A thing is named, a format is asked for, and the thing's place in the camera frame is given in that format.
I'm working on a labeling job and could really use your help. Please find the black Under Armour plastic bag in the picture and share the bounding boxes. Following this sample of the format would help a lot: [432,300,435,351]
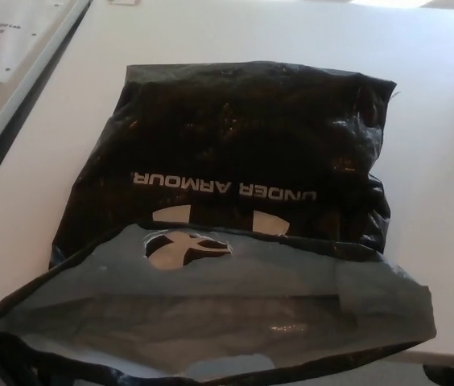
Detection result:
[0,60,438,386]

